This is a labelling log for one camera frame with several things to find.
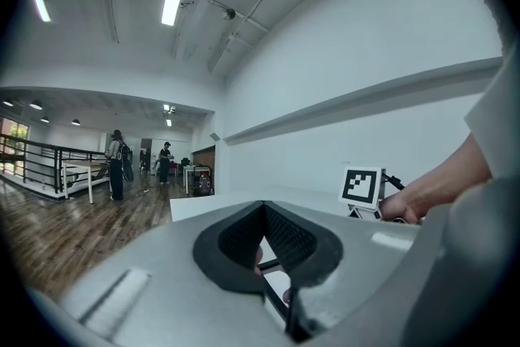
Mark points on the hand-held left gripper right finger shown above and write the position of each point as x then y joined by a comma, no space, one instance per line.
304,252

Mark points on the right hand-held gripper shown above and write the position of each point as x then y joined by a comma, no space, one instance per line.
360,185

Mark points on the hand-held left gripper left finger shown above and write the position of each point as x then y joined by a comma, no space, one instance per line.
231,256

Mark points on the black picture frame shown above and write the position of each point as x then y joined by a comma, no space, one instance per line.
295,317

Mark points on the person's right forearm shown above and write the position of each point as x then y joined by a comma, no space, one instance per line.
451,176

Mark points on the person's right hand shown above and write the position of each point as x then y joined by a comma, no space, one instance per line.
400,209

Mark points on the small white table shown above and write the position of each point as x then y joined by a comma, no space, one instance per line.
187,172

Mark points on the person's white shirt sleeve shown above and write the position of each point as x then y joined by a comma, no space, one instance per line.
497,122

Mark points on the white table with wooden top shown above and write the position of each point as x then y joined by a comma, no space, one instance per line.
83,166

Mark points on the black metal railing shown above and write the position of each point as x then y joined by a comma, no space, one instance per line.
40,158

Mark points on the white ceiling pipe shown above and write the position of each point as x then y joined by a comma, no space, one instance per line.
227,8

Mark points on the window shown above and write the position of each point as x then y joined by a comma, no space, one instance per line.
12,144

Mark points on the grey wall ledge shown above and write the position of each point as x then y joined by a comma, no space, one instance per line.
365,95

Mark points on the small wall-mounted box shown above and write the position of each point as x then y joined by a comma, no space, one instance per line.
215,136

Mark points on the dome ceiling camera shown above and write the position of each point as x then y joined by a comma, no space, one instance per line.
228,14

